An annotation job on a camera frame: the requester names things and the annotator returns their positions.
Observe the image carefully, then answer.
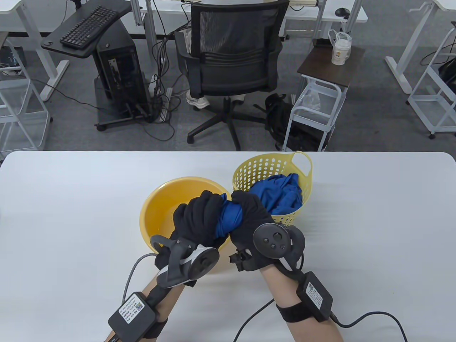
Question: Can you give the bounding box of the black wheeled cart base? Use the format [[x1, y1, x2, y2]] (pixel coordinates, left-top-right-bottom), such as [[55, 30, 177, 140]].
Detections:
[[93, 77, 168, 131]]

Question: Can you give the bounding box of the person's right hand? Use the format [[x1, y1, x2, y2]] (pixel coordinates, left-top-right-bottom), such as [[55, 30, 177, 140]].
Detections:
[[230, 191, 285, 273]]

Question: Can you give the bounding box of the black keyboard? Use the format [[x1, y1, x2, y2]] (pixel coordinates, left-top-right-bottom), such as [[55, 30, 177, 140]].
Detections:
[[59, 5, 119, 49]]

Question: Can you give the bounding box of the person's right forearm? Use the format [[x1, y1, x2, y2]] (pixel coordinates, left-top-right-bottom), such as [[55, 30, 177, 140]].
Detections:
[[258, 265, 344, 342]]

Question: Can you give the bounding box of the yellow plastic basin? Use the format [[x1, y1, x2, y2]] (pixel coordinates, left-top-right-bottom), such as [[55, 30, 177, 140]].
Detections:
[[139, 176, 234, 253]]

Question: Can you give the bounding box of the yellow perforated basket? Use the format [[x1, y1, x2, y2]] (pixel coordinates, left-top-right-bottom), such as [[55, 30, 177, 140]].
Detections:
[[232, 152, 313, 227]]

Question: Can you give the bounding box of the person's left hand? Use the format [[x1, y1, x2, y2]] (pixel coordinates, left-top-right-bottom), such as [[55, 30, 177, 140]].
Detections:
[[155, 190, 226, 268]]

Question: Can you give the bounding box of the black floor cable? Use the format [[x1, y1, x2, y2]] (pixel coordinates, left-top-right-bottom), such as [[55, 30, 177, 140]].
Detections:
[[34, 78, 99, 110]]

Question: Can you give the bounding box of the black sensor box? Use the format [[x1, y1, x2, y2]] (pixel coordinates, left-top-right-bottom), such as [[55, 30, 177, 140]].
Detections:
[[296, 271, 333, 322], [108, 292, 157, 339]]

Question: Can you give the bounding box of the white power strip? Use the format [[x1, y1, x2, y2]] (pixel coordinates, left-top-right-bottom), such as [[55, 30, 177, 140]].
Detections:
[[159, 87, 174, 124]]

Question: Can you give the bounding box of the black backpack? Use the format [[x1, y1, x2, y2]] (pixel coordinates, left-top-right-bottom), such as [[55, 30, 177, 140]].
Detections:
[[264, 93, 323, 152]]

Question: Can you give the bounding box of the black keyboard tray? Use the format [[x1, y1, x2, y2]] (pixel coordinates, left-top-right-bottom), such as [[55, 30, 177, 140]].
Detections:
[[40, 0, 133, 59]]

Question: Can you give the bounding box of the clear plastic bag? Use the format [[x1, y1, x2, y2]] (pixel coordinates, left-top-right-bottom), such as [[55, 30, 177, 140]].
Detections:
[[301, 89, 322, 110]]

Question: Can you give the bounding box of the black wrist strap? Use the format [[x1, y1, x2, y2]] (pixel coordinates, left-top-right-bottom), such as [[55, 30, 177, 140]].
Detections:
[[144, 317, 168, 339], [275, 302, 309, 323]]

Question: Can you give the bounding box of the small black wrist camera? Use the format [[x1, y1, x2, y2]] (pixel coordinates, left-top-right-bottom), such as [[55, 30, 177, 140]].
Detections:
[[229, 249, 254, 273]]

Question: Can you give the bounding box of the grey braided cable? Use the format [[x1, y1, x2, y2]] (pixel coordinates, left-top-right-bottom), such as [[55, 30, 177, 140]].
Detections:
[[106, 252, 159, 342]]

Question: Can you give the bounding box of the black camera cable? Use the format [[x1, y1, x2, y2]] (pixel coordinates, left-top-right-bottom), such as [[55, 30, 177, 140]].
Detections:
[[232, 299, 276, 342]]

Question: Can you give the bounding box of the black bag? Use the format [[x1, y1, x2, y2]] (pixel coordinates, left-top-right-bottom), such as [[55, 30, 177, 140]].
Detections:
[[437, 57, 456, 94]]

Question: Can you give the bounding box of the white jar in plastic bag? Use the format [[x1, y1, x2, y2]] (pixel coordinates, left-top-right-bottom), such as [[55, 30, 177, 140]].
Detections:
[[328, 29, 353, 66]]

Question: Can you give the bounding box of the black sensor cable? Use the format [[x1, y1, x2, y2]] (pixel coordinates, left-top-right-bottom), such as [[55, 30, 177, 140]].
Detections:
[[330, 311, 409, 342]]

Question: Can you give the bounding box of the black mesh office chair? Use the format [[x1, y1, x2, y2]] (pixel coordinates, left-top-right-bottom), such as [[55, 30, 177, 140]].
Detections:
[[173, 0, 290, 152]]

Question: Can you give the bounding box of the grey and black controller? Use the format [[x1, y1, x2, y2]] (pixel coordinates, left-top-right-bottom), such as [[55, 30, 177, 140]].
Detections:
[[150, 234, 221, 288], [252, 223, 306, 271]]

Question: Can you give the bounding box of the white wire rack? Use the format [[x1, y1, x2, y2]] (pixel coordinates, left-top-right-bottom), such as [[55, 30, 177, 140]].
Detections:
[[406, 21, 456, 139], [0, 37, 53, 152]]

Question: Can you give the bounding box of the white cart with brown top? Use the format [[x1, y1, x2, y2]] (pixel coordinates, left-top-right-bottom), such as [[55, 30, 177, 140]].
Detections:
[[281, 38, 366, 152]]

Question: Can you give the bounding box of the silver aluminium frame post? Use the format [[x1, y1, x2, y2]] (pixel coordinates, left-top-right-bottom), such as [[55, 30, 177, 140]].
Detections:
[[130, 0, 144, 26], [144, 0, 158, 53]]

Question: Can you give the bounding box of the black computer tower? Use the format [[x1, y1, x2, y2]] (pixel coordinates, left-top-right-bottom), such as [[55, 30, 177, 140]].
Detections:
[[95, 18, 150, 107]]

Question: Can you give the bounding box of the tangle of black cables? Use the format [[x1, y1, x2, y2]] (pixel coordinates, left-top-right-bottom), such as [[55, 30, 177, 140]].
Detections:
[[142, 0, 189, 142]]

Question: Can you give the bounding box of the long white desk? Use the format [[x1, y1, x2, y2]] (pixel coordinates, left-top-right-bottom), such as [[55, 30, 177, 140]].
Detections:
[[141, 0, 368, 40]]

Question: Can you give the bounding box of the blue t-shirt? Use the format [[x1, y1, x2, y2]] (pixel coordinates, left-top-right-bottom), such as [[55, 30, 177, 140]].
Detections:
[[248, 173, 303, 216], [215, 193, 244, 238]]

